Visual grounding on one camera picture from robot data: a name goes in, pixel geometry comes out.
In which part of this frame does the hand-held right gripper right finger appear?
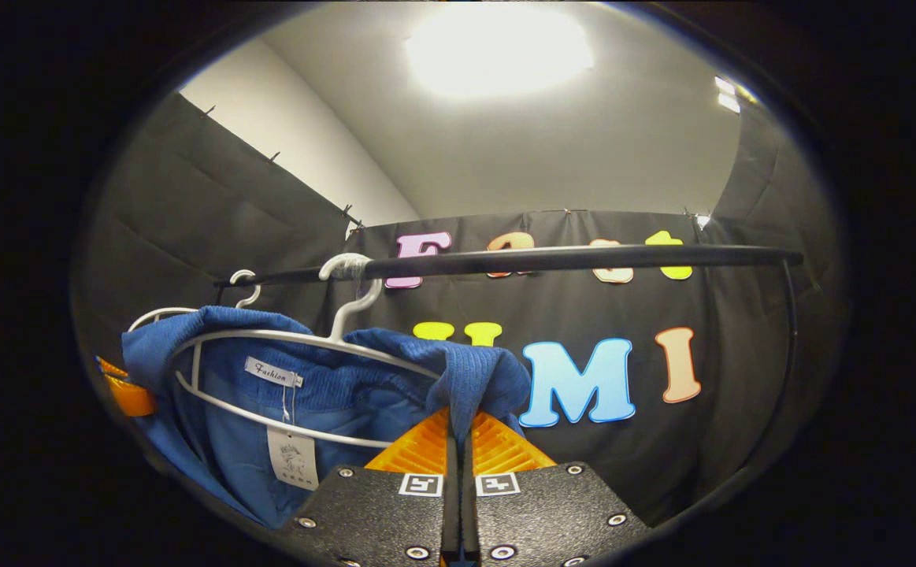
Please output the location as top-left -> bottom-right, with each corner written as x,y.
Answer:
462,409 -> 651,567

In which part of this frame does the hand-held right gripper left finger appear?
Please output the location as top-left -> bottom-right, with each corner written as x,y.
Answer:
278,407 -> 460,567

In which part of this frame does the blue knit jacket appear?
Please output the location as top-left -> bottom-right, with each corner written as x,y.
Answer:
121,306 -> 532,530

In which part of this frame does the white plastic hanger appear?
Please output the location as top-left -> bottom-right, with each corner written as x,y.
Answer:
170,254 -> 443,450
127,269 -> 263,333

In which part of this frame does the black clothes rack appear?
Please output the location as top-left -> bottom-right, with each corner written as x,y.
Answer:
213,243 -> 805,473

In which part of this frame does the black backdrop cloth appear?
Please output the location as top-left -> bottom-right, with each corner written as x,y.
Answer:
72,91 -> 848,528

